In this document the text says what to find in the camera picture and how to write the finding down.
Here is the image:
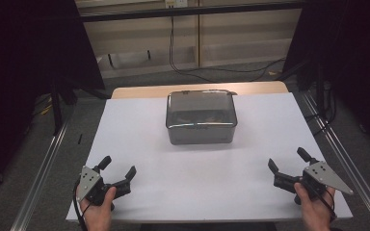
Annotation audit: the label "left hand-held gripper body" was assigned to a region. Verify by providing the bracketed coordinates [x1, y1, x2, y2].
[75, 165, 133, 206]

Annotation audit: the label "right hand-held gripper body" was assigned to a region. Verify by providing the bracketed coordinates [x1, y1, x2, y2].
[273, 161, 355, 206]

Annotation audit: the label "grey plastic box with lid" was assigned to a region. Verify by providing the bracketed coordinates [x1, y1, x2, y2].
[165, 89, 239, 146]

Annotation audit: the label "person's left hand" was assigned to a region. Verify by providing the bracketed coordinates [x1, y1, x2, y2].
[79, 186, 118, 231]

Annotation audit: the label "person's right hand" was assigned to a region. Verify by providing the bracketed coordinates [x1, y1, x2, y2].
[293, 182, 336, 231]

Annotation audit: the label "white table sheet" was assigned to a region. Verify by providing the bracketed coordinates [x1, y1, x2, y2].
[66, 91, 354, 224]

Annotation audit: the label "wooden table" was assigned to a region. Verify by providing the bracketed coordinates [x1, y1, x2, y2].
[110, 80, 289, 100]

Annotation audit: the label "person's dark clothing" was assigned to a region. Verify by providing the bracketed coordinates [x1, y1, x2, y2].
[139, 220, 278, 231]

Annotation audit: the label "black curtain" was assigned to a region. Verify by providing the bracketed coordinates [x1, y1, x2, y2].
[0, 0, 107, 200]
[281, 0, 370, 157]

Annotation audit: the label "black horizontal bar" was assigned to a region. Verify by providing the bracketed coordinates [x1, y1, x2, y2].
[79, 1, 304, 23]

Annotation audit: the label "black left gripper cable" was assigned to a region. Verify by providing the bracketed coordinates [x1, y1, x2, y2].
[72, 177, 90, 231]

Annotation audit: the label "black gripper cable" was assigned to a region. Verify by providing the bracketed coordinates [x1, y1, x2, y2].
[307, 182, 338, 223]
[72, 177, 90, 231]

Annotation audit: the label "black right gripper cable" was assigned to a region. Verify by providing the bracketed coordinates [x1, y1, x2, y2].
[307, 182, 338, 223]

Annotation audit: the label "aluminium floor rail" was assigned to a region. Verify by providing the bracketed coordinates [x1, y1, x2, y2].
[10, 118, 72, 231]
[301, 90, 370, 231]

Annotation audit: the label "black floor cables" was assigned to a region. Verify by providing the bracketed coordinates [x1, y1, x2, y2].
[304, 80, 339, 137]

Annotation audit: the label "black stand post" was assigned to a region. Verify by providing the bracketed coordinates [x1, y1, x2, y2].
[49, 76, 78, 137]

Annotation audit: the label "black wall cable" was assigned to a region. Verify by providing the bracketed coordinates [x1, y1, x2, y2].
[168, 15, 287, 83]

